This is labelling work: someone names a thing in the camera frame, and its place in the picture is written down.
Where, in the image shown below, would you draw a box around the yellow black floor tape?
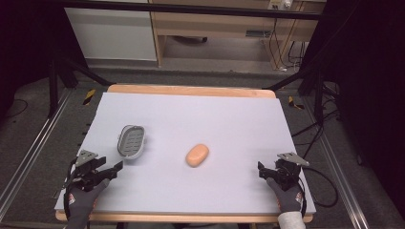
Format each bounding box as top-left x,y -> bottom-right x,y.
82,88 -> 97,106
288,95 -> 306,111

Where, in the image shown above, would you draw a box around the grey soap dish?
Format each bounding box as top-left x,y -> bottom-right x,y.
117,124 -> 147,160

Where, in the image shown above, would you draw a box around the hanging desk cables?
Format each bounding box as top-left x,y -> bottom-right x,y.
267,17 -> 308,72

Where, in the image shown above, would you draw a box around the black floor cables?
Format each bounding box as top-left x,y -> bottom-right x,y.
290,81 -> 342,160

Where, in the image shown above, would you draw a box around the wooden table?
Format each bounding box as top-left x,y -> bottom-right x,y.
54,83 -> 314,224

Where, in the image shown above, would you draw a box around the person's left hand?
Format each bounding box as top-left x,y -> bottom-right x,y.
64,177 -> 111,229

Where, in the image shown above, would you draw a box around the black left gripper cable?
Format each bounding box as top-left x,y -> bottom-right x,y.
62,156 -> 80,221

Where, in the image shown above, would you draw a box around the white power strip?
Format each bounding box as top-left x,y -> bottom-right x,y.
267,0 -> 293,10

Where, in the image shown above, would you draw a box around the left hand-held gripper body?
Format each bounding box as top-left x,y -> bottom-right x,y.
67,149 -> 111,193

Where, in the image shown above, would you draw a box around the wooden desk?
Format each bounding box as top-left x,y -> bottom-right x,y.
148,0 -> 327,70

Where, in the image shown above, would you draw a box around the metal floor rail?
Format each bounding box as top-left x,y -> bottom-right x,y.
303,96 -> 373,229
0,88 -> 74,221

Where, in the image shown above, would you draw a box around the orange bread roll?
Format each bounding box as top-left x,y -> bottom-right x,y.
185,143 -> 210,169

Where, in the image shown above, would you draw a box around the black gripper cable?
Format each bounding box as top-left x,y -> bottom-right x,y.
298,166 -> 339,218
62,156 -> 80,221

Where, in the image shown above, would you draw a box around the white table mat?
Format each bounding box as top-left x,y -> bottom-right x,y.
53,92 -> 317,216

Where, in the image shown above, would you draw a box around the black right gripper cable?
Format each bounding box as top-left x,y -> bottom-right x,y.
298,166 -> 339,218

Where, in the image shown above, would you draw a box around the black metal stand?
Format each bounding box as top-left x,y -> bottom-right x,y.
262,60 -> 327,126
47,56 -> 113,119

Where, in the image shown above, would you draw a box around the black curtain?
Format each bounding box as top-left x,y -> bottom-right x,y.
300,0 -> 405,220
0,0 -> 89,118

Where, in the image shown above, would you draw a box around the person's right hand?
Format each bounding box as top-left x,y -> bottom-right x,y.
265,177 -> 306,214

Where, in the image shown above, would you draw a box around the black horizontal frame bar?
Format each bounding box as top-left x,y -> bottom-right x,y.
58,0 -> 323,21

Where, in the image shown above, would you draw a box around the white cabinet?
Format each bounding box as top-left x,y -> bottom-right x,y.
64,0 -> 158,62

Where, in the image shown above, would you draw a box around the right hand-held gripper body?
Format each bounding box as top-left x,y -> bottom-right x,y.
273,152 -> 310,193

